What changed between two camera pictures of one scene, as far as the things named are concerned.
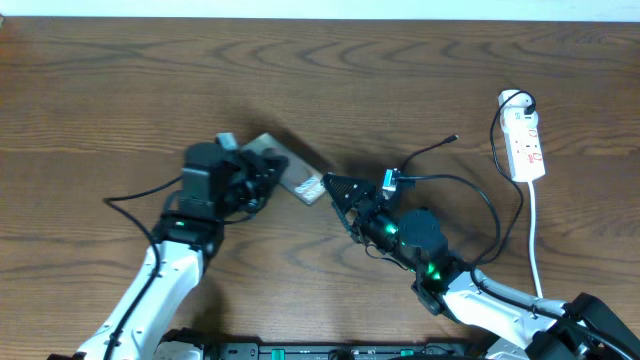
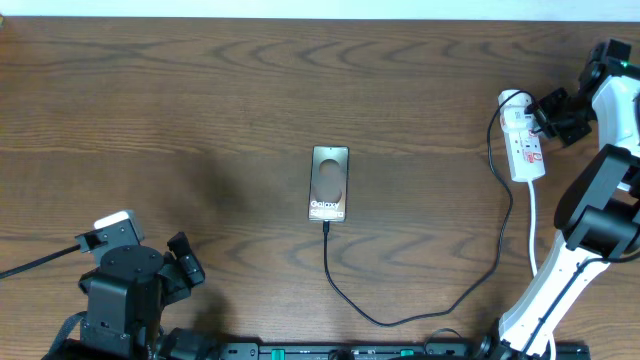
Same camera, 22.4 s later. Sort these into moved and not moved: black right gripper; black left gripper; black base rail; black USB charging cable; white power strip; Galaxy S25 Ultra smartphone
Moved: black right gripper; black USB charging cable; Galaxy S25 Ultra smartphone; black left gripper
Not moved: black base rail; white power strip
